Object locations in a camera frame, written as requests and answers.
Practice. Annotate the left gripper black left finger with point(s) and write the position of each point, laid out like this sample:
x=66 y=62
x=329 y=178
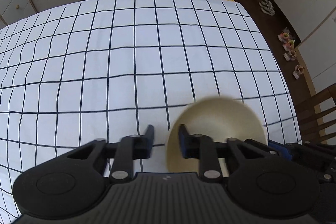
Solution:
x=128 y=149

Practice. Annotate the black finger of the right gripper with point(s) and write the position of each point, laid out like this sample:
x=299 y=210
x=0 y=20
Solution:
x=320 y=158

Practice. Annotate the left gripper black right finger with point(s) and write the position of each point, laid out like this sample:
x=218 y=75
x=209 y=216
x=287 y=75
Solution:
x=202 y=148

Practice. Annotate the cream speckled bowl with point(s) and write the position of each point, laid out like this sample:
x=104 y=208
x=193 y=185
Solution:
x=217 y=117

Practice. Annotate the white grid tablecloth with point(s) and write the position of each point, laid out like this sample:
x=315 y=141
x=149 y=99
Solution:
x=108 y=68

